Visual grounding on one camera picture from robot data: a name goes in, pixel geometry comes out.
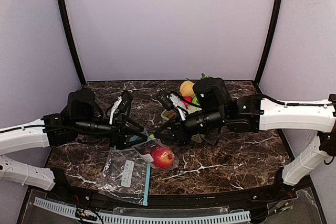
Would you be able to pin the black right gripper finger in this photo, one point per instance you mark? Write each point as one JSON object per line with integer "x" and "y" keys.
{"x": 165, "y": 128}
{"x": 166, "y": 137}

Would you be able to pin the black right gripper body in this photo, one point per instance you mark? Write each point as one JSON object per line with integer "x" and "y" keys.
{"x": 177, "y": 128}

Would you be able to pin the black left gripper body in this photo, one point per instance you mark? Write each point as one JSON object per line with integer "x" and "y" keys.
{"x": 118, "y": 131}

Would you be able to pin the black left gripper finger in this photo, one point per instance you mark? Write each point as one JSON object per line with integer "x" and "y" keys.
{"x": 136, "y": 129}
{"x": 134, "y": 142}

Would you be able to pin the dark red apple toy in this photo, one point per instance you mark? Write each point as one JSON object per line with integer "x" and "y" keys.
{"x": 145, "y": 151}

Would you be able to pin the clear zip bag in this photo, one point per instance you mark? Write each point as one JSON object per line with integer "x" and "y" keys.
{"x": 125, "y": 177}
{"x": 152, "y": 139}

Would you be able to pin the round red fruit toy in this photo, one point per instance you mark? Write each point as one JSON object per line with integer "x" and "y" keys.
{"x": 187, "y": 101}

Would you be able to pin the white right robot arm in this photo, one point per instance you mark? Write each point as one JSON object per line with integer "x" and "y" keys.
{"x": 253, "y": 113}

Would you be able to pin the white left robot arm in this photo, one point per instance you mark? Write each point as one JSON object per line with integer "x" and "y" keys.
{"x": 81, "y": 116}

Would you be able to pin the pale green perforated basket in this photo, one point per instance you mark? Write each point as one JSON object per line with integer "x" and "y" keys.
{"x": 166, "y": 115}

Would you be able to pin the yellow peach toy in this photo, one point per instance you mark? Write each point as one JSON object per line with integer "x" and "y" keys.
{"x": 186, "y": 89}

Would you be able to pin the white radish with leaves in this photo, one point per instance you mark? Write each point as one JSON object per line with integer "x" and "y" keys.
{"x": 204, "y": 76}

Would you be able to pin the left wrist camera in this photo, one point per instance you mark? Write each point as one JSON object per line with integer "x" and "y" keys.
{"x": 121, "y": 106}

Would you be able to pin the black table edge rail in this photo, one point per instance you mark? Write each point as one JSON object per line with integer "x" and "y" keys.
{"x": 255, "y": 199}

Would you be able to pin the light blue cable duct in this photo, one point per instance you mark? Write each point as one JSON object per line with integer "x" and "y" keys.
{"x": 135, "y": 215}

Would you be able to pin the black left frame post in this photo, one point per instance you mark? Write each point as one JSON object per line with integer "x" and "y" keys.
{"x": 70, "y": 41}

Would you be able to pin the black frame post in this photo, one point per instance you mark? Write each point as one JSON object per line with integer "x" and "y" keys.
{"x": 268, "y": 41}
{"x": 70, "y": 41}

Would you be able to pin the black right frame post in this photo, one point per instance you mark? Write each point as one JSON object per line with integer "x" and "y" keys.
{"x": 268, "y": 41}

